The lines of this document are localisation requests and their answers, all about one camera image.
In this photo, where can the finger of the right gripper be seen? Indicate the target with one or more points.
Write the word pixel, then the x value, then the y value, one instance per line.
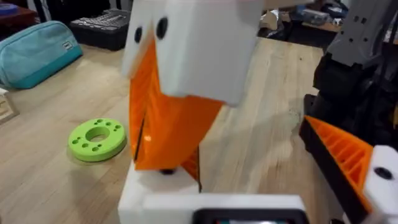
pixel 136 62
pixel 202 56

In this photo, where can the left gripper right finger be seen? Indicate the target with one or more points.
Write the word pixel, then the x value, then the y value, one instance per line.
pixel 348 161

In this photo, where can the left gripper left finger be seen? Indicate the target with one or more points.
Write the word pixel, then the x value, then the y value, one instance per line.
pixel 155 186

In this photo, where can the orange ribbed wedge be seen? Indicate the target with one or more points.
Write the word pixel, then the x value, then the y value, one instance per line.
pixel 189 168

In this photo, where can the black tool case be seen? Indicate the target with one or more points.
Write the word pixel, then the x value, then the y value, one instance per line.
pixel 99 31

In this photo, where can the green disc with holes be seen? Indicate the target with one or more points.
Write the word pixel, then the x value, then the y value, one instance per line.
pixel 118 140

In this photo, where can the teal zip bag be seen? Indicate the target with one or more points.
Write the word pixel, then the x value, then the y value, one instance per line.
pixel 34 53

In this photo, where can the clutter heap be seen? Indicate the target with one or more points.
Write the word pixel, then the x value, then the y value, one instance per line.
pixel 304 18

